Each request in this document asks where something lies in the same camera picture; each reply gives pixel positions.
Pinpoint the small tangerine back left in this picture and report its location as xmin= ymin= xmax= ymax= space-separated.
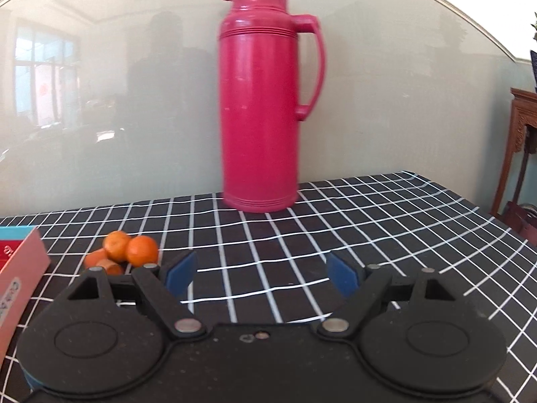
xmin=103 ymin=230 xmax=131 ymax=262

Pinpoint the small orange fruit piece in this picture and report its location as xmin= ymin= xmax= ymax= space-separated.
xmin=96 ymin=258 xmax=124 ymax=276

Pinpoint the small tangerine front left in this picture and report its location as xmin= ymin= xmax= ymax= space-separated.
xmin=84 ymin=249 xmax=107 ymax=269

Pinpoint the black white grid tablecloth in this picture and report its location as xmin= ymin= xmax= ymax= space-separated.
xmin=1 ymin=171 xmax=536 ymax=402

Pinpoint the carved wooden cabinet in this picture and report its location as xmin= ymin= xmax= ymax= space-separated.
xmin=489 ymin=86 xmax=537 ymax=244

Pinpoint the pink thermos jug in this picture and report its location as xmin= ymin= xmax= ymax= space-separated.
xmin=218 ymin=0 xmax=326 ymax=213

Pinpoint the small tangerine back right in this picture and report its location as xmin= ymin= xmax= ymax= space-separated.
xmin=126 ymin=236 xmax=159 ymax=267

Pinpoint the small tangerine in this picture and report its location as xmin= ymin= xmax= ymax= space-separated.
xmin=103 ymin=230 xmax=131 ymax=262
xmin=126 ymin=236 xmax=159 ymax=267
xmin=84 ymin=249 xmax=107 ymax=269

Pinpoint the red cardboard box tray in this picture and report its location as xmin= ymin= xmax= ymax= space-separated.
xmin=0 ymin=226 xmax=50 ymax=359

